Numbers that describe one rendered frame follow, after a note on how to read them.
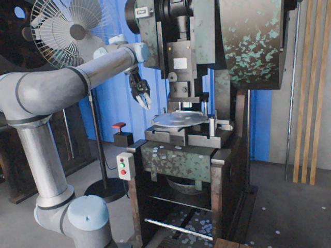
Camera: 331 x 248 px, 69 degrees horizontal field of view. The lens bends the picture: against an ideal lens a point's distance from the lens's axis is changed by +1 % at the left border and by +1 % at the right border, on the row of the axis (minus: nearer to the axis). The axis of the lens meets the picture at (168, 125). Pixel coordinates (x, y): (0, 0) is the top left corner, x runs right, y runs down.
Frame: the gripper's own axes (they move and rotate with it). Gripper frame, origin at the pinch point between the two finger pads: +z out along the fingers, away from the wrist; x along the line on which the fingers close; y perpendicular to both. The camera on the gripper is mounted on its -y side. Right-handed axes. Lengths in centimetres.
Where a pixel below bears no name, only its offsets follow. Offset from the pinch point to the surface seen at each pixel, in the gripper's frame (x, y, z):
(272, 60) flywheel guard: 38, 47, -8
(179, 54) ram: 26.7, -2.4, -16.3
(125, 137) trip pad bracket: -15.8, -10.7, 13.0
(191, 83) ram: 25.7, 2.1, -0.9
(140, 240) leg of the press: -36, -5, 73
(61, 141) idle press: -68, -140, 32
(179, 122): 10.2, 7.1, 12.7
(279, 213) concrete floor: 53, 7, 110
